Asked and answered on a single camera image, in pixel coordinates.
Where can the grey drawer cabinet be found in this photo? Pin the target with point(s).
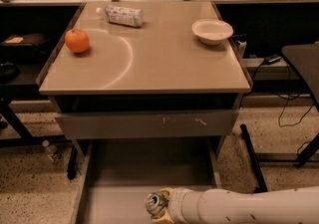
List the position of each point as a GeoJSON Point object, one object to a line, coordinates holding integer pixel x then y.
{"type": "Point", "coordinates": [158, 67]}

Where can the silver 7up soda can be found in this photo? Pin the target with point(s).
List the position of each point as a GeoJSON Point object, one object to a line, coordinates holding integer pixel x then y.
{"type": "Point", "coordinates": [156, 204]}

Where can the orange fruit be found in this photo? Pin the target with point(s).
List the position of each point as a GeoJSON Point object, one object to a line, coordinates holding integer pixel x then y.
{"type": "Point", "coordinates": [77, 40]}

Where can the black power adapter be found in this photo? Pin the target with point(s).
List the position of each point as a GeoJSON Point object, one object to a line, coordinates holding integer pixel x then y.
{"type": "Point", "coordinates": [271, 59]}

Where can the closed grey top drawer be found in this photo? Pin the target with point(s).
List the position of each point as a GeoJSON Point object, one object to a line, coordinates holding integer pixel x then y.
{"type": "Point", "coordinates": [102, 125]}

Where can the clear plastic water bottle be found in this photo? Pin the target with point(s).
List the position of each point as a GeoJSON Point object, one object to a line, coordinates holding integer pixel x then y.
{"type": "Point", "coordinates": [122, 15]}

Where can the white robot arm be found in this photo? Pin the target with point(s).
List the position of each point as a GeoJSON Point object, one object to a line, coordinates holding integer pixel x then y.
{"type": "Point", "coordinates": [219, 206]}

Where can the white bowl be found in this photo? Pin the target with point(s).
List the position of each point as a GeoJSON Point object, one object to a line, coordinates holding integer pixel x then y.
{"type": "Point", "coordinates": [211, 31]}

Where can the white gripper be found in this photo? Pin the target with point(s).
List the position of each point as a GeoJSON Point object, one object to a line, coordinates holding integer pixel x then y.
{"type": "Point", "coordinates": [176, 205]}

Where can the open grey middle drawer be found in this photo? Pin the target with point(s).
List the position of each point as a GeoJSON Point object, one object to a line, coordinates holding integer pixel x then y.
{"type": "Point", "coordinates": [118, 174]}

